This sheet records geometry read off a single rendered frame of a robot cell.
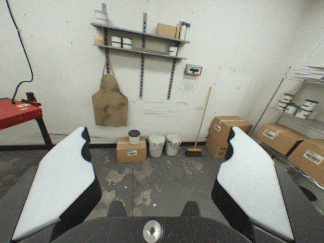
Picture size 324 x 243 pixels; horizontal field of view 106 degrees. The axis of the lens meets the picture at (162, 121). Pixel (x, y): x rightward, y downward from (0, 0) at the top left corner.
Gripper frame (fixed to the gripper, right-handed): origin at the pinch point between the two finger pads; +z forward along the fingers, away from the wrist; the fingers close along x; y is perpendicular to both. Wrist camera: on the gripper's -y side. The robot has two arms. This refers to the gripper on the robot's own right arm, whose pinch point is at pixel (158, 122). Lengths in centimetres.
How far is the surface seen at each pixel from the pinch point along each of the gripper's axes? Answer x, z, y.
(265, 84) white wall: 205, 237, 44
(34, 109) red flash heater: -124, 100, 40
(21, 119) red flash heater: -129, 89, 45
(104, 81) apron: -83, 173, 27
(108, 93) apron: -83, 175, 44
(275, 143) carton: 173, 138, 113
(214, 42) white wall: 80, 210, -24
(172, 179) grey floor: 17, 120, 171
